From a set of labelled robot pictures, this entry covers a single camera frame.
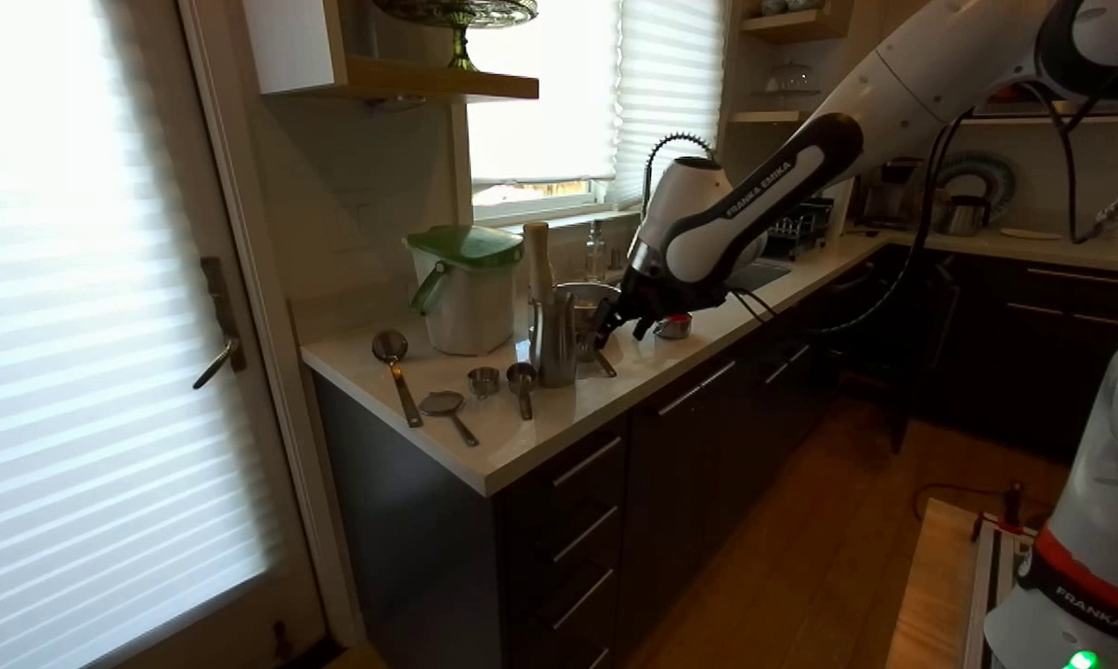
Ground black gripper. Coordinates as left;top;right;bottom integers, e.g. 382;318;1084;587
591;262;696;352

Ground tall silver steel cup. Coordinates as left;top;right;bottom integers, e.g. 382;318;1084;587
532;282;583;389

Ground small steel measuring cup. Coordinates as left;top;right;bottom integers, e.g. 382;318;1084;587
465;365;505;402

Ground flat round measuring spoon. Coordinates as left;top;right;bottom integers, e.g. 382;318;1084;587
418;385;483;449

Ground large round measuring spoon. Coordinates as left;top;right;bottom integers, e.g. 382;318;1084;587
368;324;429;430

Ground steel mixing bowl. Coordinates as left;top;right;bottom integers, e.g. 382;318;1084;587
553;280;625;345

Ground clear plastic water bottle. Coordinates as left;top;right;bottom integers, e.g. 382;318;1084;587
581;216;612;291

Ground white container with green lid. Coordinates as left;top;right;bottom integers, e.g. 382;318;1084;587
402;223;532;360

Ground steel faucet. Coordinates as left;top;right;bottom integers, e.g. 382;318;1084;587
641;129;717;240

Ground dark sink cabinet door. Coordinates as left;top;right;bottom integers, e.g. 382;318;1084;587
748;308;836;465

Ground black dish rack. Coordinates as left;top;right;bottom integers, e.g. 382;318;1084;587
762;193;841;262

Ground dark drawer cabinet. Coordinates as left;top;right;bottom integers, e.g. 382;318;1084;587
311;370;637;669

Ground black coffee maker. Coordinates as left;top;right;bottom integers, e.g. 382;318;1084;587
857;157;922;235

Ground open wooden shelves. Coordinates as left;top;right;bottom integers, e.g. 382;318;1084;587
726;0;862;129

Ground green glass cake stand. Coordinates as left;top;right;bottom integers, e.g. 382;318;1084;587
368;0;543;74

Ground round steel appliance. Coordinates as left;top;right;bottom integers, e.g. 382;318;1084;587
929;148;1021;240

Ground wooden platform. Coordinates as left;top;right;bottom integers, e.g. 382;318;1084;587
882;495;996;669

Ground glass door with white blind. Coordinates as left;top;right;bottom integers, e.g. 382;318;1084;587
0;0;337;669

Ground window with white frame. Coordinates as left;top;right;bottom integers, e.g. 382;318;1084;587
462;0;734;231

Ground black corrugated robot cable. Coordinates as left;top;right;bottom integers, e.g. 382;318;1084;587
730;72;1118;340

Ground dark back wall cabinets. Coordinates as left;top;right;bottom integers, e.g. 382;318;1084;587
922;250;1118;465

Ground metal door handle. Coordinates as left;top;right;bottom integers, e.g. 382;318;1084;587
190;252;251;394

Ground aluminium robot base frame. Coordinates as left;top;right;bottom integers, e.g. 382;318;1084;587
963;500;1048;669

